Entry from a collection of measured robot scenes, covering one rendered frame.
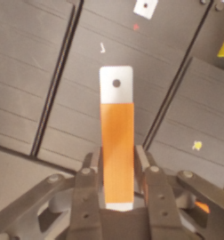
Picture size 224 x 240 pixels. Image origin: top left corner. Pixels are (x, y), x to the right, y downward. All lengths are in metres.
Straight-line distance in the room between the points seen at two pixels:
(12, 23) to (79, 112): 0.13
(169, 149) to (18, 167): 0.21
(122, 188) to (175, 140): 0.12
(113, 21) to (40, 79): 0.11
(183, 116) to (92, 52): 0.14
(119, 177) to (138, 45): 0.15
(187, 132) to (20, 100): 0.23
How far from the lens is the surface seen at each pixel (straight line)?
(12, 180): 0.30
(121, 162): 0.16
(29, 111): 0.25
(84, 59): 0.22
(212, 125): 0.27
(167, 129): 0.25
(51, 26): 0.24
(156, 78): 0.23
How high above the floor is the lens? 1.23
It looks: 75 degrees down
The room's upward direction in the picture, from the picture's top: 180 degrees clockwise
